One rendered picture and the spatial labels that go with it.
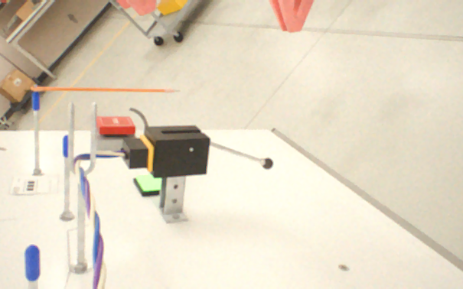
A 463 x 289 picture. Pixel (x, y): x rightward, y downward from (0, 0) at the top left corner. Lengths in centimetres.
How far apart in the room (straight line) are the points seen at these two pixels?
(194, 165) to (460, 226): 123
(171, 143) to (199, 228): 9
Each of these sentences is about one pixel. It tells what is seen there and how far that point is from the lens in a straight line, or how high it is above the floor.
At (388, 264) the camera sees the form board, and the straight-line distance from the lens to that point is 48.
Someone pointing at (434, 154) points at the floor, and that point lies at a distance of 179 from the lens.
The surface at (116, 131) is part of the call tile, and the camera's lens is 64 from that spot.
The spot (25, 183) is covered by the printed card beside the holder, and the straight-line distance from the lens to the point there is 55.
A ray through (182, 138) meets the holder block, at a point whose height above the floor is 112.
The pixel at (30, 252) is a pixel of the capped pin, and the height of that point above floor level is 122.
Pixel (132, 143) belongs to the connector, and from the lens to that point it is 45.
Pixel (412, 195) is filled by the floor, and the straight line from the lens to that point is 171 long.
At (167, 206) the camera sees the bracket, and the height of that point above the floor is 108.
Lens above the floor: 131
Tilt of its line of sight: 31 degrees down
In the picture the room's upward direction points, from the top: 47 degrees counter-clockwise
